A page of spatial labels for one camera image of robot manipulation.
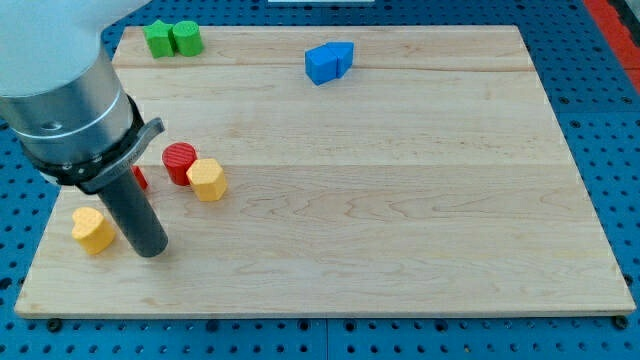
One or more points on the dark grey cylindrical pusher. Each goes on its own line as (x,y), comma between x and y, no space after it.
(129,207)

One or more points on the small red block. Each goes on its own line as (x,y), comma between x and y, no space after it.
(140,178)

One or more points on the light wooden board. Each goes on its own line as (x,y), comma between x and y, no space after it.
(431,181)

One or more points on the blue pentagon block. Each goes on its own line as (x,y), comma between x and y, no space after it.
(344,53)

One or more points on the green star block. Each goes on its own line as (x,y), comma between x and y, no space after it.
(159,39)

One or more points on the red cylinder block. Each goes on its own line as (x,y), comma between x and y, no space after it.
(177,158)

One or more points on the yellow hexagon block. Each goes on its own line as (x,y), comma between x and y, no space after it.
(207,179)

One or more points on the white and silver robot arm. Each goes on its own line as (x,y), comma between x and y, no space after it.
(63,99)

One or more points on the black clamp mount ring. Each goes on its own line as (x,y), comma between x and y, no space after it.
(99,171)

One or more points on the green cylinder block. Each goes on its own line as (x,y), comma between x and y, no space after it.
(188,38)

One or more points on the blue cube block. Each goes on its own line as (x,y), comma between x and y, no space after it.
(321,65)

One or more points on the yellow heart block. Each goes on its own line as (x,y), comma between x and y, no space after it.
(91,230)

